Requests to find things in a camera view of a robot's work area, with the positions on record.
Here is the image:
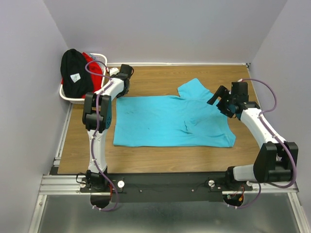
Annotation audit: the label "cyan t shirt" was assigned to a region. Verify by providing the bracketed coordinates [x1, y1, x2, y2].
[113, 78, 236, 148]

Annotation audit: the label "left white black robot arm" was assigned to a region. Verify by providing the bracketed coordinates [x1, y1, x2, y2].
[82, 64, 134, 188]

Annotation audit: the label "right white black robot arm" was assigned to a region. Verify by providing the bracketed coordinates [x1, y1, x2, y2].
[207, 79, 298, 188]

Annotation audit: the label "white plastic laundry basket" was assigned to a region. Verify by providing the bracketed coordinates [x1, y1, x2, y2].
[59, 52, 107, 104]

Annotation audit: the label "red t shirt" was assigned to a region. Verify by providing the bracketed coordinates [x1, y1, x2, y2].
[59, 49, 107, 104]

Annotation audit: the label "grey patterned garment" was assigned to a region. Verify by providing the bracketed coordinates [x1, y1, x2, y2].
[89, 53, 97, 60]

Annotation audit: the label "black t shirt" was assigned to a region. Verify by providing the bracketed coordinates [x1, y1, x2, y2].
[60, 49, 94, 99]

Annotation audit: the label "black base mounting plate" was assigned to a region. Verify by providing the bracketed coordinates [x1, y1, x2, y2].
[76, 171, 252, 209]

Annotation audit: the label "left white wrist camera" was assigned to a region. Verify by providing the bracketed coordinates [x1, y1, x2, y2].
[109, 67, 120, 76]

